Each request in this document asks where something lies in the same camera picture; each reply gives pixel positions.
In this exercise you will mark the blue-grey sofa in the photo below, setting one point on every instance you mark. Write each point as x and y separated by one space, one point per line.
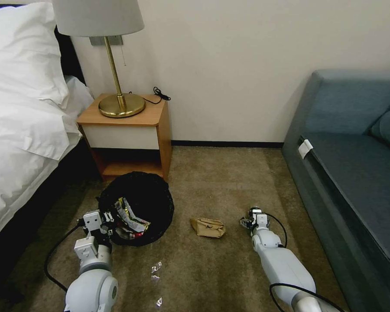
354 182

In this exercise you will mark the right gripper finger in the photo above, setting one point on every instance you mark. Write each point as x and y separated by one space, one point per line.
243 223
248 217

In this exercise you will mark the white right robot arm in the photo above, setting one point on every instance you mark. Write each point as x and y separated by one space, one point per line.
281 263

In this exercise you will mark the crumpled brown paper bag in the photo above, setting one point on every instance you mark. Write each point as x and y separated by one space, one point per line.
209 227

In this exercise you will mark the black headboard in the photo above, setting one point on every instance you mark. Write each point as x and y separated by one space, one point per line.
70 55

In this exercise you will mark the red drink can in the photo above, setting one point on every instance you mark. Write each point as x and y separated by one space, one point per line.
135 234

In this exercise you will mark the clear plastic scrap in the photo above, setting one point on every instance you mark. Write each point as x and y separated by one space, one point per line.
156 267
155 277
159 302

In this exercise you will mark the blue-grey cushion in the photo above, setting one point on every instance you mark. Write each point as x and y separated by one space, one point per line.
388 128

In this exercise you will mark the black baseboard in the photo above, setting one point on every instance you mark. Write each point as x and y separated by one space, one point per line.
227 143

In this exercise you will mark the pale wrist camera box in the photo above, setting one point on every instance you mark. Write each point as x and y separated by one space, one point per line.
92 221

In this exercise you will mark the grey wall plate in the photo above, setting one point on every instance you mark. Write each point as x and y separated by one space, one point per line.
99 41

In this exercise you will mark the silver yellow snack wrapper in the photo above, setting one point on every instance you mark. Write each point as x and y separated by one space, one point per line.
127 213

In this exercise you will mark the wooden nightstand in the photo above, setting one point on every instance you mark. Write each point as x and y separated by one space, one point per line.
123 136

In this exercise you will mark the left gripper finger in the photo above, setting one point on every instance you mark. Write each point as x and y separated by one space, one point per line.
110 217
110 231

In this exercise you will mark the white duvet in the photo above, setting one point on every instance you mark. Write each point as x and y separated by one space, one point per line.
16 143

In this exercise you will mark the brass lamp with grey shade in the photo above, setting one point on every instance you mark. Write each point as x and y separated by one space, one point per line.
97 16

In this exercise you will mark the black bed base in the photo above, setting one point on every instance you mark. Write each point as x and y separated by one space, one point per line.
29 224

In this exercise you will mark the white sofa tag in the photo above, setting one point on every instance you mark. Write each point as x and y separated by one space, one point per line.
305 149

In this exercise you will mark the white pillow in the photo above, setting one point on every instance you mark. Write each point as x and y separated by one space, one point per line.
19 55

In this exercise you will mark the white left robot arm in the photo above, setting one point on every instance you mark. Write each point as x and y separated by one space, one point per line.
91 286

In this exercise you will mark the black trash bin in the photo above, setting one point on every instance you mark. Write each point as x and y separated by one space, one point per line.
151 195

